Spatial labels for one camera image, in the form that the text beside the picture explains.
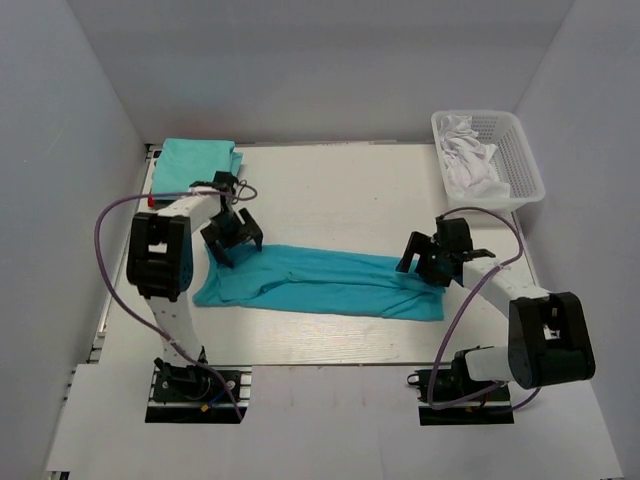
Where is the folded mint green t-shirt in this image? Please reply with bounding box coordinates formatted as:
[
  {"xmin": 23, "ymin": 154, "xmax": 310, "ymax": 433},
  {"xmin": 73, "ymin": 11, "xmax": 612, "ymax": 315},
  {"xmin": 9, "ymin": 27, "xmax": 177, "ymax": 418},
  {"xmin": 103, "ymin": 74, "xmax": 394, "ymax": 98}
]
[{"xmin": 151, "ymin": 138, "xmax": 243, "ymax": 194}]

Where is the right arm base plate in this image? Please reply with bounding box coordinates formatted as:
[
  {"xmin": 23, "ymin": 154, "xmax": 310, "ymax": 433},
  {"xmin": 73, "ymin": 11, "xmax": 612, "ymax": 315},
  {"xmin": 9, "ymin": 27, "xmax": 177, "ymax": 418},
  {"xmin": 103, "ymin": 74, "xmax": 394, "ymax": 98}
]
[{"xmin": 406, "ymin": 368, "xmax": 514, "ymax": 427}]

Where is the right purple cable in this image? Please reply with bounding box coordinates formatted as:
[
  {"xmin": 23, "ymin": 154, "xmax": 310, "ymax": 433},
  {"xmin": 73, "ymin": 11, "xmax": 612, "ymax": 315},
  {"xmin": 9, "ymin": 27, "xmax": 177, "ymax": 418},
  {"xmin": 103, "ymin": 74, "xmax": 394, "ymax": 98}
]
[{"xmin": 427, "ymin": 207, "xmax": 541, "ymax": 412}]

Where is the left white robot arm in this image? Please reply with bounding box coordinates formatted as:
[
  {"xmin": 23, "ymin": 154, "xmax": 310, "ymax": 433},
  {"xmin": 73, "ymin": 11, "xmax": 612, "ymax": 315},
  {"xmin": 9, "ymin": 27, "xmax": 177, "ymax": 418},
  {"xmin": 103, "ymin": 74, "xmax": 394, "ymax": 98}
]
[{"xmin": 126, "ymin": 171, "xmax": 263, "ymax": 399}]

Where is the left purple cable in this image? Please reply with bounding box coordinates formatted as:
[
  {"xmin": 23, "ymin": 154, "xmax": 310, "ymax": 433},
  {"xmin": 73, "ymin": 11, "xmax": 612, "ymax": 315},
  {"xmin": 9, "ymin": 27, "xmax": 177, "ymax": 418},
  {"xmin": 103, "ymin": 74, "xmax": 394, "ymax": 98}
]
[{"xmin": 94, "ymin": 179, "xmax": 259, "ymax": 420}]

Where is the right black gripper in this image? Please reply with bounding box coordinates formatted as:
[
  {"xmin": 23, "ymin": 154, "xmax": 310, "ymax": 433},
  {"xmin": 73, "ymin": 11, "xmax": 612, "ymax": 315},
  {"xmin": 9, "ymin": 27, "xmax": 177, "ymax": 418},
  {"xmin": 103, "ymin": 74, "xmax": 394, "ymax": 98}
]
[{"xmin": 396, "ymin": 232, "xmax": 452, "ymax": 287}]

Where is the white plastic laundry basket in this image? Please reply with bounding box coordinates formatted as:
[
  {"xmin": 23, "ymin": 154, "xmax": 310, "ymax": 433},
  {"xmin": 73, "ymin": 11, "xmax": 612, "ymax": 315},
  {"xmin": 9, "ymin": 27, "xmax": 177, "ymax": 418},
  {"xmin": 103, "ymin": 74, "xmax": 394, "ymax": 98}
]
[{"xmin": 431, "ymin": 110, "xmax": 545, "ymax": 212}]

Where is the purple cable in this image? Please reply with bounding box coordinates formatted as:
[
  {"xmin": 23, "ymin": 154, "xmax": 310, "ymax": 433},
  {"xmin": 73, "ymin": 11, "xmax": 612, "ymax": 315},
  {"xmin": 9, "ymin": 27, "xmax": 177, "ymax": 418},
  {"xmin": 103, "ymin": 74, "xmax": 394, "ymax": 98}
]
[
  {"xmin": 427, "ymin": 207, "xmax": 541, "ymax": 412},
  {"xmin": 94, "ymin": 179, "xmax": 259, "ymax": 420}
]

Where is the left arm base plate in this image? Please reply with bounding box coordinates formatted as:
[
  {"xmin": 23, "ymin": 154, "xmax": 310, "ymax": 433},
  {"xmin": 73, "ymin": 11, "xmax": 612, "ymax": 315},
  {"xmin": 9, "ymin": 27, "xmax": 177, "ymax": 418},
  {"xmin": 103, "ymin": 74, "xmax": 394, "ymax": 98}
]
[{"xmin": 145, "ymin": 362, "xmax": 251, "ymax": 425}]

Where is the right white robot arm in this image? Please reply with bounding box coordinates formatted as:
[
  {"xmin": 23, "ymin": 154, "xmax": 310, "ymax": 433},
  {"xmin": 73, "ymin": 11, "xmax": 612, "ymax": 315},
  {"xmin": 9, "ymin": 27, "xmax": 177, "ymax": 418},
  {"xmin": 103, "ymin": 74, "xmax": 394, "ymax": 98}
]
[{"xmin": 396, "ymin": 214, "xmax": 596, "ymax": 404}]

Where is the crumpled white t-shirt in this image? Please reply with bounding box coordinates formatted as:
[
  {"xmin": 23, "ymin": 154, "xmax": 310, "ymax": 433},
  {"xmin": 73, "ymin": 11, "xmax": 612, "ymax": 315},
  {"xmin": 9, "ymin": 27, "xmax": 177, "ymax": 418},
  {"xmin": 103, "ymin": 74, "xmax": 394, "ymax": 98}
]
[{"xmin": 438, "ymin": 114, "xmax": 511, "ymax": 199}]

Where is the blue t-shirt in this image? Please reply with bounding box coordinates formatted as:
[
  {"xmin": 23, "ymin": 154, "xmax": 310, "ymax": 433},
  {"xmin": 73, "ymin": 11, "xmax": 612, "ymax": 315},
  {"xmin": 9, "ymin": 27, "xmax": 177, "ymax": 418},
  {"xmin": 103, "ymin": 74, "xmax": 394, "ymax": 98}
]
[{"xmin": 193, "ymin": 244, "xmax": 444, "ymax": 322}]

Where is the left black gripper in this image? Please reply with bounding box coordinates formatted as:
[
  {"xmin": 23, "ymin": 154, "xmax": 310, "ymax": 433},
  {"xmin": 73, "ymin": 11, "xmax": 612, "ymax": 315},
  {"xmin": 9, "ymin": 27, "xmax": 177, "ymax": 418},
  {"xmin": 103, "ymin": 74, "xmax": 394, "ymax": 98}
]
[{"xmin": 202, "ymin": 207, "xmax": 263, "ymax": 265}]

